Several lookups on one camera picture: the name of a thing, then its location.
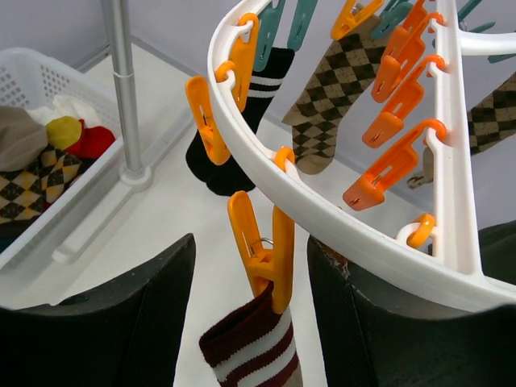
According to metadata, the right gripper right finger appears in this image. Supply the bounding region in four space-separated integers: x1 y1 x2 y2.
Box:
306 237 515 386

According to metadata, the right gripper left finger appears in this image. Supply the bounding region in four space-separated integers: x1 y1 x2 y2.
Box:
1 234 196 386

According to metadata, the white clip hanger frame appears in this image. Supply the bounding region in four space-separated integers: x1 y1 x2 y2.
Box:
207 1 515 312

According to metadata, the brown argyle sock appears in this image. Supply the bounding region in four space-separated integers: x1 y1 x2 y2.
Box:
1 145 86 226
406 72 516 190
282 15 389 175

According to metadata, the black striped sock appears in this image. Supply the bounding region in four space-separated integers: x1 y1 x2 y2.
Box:
185 47 296 197

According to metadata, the tan maroon striped sock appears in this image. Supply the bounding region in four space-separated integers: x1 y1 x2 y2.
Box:
1 106 48 172

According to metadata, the orange clothes clip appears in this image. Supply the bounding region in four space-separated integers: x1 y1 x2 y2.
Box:
185 75 231 166
227 191 295 314

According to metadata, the white clothes rack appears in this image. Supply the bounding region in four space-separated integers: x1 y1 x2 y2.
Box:
52 1 193 264

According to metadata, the olive green garment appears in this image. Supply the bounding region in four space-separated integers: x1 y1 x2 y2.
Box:
479 220 516 285

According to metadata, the red sock in basket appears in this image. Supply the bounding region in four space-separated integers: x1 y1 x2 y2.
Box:
65 119 116 159

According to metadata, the yellow sock in basket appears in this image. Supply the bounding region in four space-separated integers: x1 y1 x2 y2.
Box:
45 116 82 150

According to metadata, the white sock in basket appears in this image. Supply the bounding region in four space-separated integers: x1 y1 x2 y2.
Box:
27 95 102 127

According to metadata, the white laundry basket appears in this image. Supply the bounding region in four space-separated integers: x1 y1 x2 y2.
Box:
1 48 123 266

